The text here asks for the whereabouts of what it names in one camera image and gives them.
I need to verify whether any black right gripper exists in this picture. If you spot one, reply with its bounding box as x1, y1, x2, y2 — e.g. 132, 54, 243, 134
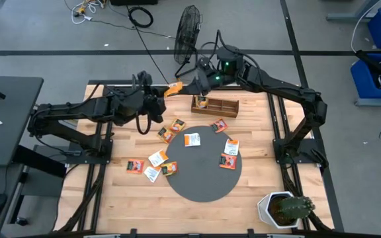
182, 67, 213, 97

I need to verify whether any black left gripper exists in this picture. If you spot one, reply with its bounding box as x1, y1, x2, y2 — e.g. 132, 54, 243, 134
143, 86, 170, 124

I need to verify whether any orange-red tea packet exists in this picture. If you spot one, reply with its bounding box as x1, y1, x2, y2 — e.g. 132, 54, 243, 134
164, 81, 184, 99
126, 159, 146, 175
218, 153, 238, 171
210, 118, 229, 134

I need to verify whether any yellow tea packet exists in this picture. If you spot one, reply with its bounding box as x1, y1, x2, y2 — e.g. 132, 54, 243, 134
160, 161, 179, 177
157, 127, 175, 144
195, 95, 209, 109
169, 118, 187, 134

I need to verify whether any white and orange tea packet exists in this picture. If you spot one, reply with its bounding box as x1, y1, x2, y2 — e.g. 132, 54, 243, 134
148, 149, 169, 168
143, 165, 162, 183
183, 132, 202, 147
224, 138, 240, 157

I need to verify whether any wooden compartment tray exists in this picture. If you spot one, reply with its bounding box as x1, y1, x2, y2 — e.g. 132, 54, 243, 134
190, 95, 240, 119

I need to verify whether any black floor fan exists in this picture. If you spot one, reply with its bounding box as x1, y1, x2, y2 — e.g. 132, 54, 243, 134
173, 4, 204, 79

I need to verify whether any round grey woven mat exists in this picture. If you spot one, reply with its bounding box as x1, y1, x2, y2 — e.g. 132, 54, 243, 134
164, 125, 243, 203

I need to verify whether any black box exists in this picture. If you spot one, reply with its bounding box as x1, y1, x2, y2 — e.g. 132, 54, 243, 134
110, 0, 159, 6

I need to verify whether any white hexagonal plant pot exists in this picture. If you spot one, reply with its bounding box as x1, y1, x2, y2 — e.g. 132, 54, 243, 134
257, 190, 301, 229

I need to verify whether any dark grey desk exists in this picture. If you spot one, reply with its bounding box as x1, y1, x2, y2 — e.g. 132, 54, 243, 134
0, 73, 44, 238

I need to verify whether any green cactus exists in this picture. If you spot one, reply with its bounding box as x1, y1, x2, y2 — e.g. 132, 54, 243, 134
278, 195, 316, 221

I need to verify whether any grey metal table leg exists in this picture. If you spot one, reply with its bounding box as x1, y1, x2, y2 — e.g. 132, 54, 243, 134
325, 0, 381, 23

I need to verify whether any black folded stand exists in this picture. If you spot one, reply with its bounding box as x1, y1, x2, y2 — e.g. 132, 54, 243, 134
355, 49, 381, 89

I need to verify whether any black metal table frame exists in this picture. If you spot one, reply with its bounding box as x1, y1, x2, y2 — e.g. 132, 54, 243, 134
54, 74, 335, 238

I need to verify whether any thin black floor cable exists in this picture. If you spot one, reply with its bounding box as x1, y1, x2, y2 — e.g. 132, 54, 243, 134
63, 0, 177, 40

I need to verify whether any coiled black cable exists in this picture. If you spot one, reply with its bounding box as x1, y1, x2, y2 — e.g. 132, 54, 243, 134
127, 5, 154, 28

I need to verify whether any white and yellow cable bundle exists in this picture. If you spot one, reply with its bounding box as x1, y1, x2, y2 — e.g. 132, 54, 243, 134
70, 0, 107, 24

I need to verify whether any black cable bundle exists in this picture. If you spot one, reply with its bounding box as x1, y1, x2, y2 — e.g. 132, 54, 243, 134
281, 163, 333, 232
58, 163, 107, 232

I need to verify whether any white floor cable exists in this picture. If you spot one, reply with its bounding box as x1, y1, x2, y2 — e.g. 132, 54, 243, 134
350, 0, 381, 53

